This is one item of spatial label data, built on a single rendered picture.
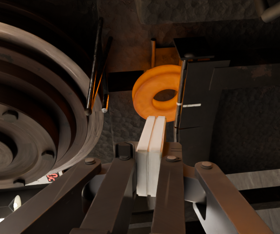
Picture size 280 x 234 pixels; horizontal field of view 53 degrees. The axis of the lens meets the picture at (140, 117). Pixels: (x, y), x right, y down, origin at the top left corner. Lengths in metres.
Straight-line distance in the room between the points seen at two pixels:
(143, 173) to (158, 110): 0.50
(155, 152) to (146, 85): 0.45
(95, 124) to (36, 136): 0.15
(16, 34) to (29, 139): 0.20
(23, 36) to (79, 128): 0.23
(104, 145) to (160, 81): 0.42
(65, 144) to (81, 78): 0.16
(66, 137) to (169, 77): 0.26
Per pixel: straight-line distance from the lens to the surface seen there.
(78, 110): 0.60
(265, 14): 0.51
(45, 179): 1.09
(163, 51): 0.65
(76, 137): 0.66
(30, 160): 0.64
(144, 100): 0.64
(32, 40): 0.53
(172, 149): 0.18
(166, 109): 0.67
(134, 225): 7.54
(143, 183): 0.17
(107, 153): 0.99
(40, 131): 0.55
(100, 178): 0.16
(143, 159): 0.16
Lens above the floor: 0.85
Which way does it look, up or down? 4 degrees down
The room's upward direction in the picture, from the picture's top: 95 degrees counter-clockwise
